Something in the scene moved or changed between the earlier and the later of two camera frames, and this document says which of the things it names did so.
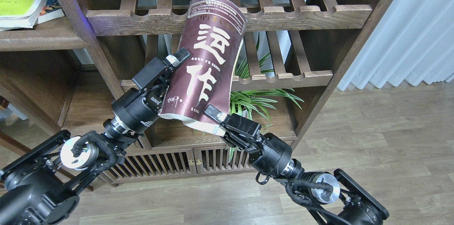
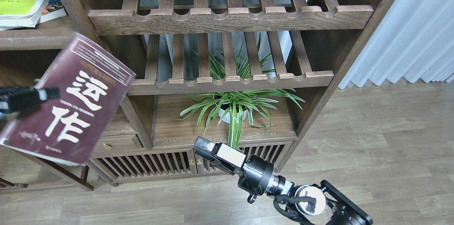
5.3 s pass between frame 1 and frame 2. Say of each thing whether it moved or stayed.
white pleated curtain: stayed
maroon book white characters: moved
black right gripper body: moved
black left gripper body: moved
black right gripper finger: moved
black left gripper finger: moved
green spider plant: stayed
